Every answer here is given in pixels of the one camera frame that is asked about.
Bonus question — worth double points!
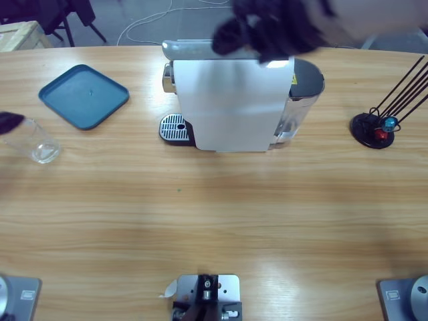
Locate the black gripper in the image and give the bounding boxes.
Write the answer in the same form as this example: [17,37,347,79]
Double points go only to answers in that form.
[212,0,332,65]

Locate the clear drinking glass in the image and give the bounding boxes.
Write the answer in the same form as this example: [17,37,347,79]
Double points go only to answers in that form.
[3,117,61,165]

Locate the black chair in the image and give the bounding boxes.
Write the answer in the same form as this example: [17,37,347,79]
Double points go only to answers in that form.
[33,0,108,47]

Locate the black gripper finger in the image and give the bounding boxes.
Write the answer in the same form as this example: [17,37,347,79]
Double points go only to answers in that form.
[0,112,25,136]

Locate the white cable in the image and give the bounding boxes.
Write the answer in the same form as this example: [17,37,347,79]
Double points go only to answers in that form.
[116,0,235,46]

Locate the white mount with dark post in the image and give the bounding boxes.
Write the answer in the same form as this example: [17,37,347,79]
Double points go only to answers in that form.
[171,274,243,321]

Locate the black capsule holder with rods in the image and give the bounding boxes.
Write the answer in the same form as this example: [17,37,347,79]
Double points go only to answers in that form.
[350,56,428,149]

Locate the wooden crate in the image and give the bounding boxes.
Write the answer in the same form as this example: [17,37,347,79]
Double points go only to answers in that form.
[0,20,54,51]

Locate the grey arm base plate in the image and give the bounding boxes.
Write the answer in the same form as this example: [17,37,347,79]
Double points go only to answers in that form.
[0,274,43,321]
[377,274,428,321]

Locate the white metal frame leg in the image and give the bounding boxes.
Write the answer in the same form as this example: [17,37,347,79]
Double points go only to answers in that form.
[360,31,382,50]

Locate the teal plastic tray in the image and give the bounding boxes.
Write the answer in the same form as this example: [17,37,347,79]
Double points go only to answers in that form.
[38,64,130,131]

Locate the white capsule coffee machine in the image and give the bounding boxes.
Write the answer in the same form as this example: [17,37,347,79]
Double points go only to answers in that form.
[158,39,326,154]

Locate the white paper tag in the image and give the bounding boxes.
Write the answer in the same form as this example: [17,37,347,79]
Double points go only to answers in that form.
[158,279,179,299]

